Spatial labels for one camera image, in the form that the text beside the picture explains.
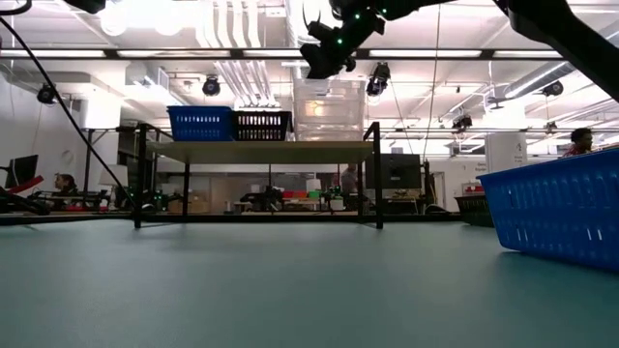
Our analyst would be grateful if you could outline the blue plastic basket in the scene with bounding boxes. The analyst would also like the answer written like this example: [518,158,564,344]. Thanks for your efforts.
[166,105,237,117]
[475,146,619,273]
[167,110,236,143]

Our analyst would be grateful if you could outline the clear plastic bin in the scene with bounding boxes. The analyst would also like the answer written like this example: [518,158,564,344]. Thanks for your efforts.
[294,94,366,143]
[292,77,368,130]

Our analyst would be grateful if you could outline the wooden shelf black metal frame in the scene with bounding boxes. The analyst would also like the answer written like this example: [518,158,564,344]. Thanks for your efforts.
[133,121,385,230]

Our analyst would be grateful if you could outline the white pillar sign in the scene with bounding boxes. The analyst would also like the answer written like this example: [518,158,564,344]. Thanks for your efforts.
[484,131,529,174]

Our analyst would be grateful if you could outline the large black screen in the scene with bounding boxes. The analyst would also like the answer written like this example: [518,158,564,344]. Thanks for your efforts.
[364,153,423,190]

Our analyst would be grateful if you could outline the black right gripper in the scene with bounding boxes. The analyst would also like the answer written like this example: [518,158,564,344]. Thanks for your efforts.
[299,41,358,81]

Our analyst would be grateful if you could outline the teal table mat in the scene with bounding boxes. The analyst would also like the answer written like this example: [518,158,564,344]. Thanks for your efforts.
[0,219,619,348]

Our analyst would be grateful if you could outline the black computer monitor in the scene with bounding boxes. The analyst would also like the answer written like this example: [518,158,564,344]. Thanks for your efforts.
[3,154,40,190]

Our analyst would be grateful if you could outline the black aluminium rig frame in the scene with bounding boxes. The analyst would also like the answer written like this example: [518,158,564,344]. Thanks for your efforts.
[0,211,465,226]

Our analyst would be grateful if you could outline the black hanging cable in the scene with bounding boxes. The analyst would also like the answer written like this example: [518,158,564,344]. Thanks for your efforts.
[0,0,136,210]

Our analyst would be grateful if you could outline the black plastic basket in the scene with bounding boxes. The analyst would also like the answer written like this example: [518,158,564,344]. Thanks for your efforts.
[231,110,294,143]
[453,193,495,229]

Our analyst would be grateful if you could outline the person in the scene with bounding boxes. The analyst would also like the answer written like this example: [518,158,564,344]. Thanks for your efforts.
[339,163,359,194]
[563,128,595,159]
[53,172,78,194]

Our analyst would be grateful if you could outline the white lampshade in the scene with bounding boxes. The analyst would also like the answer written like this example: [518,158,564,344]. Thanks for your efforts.
[98,163,130,189]

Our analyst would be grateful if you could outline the brown cardboard boxes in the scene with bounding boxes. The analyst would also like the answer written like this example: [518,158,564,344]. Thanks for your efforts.
[166,192,212,214]

